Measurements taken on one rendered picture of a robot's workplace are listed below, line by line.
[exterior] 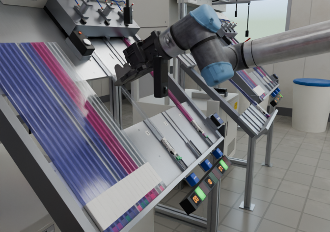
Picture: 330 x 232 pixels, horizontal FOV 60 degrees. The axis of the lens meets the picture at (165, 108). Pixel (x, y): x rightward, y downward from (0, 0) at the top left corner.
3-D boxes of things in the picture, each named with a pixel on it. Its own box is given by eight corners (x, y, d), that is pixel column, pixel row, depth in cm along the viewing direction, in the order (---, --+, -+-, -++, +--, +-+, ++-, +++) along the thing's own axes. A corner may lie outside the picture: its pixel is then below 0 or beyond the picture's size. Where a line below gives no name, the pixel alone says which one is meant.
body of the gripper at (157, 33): (135, 51, 88) (164, 30, 81) (147, 76, 88) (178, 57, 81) (120, 52, 81) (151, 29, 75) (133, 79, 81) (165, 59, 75)
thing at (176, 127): (213, 142, 110) (219, 138, 109) (95, 250, 54) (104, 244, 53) (182, 105, 113) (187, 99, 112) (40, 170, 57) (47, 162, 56)
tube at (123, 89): (178, 160, 85) (181, 158, 84) (177, 162, 83) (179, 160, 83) (81, 36, 93) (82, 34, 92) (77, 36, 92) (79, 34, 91)
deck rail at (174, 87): (212, 146, 113) (224, 138, 110) (211, 148, 111) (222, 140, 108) (107, 18, 125) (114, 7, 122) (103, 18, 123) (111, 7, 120)
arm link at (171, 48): (190, 50, 79) (177, 51, 72) (178, 58, 81) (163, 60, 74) (178, 26, 79) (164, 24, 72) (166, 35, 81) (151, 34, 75)
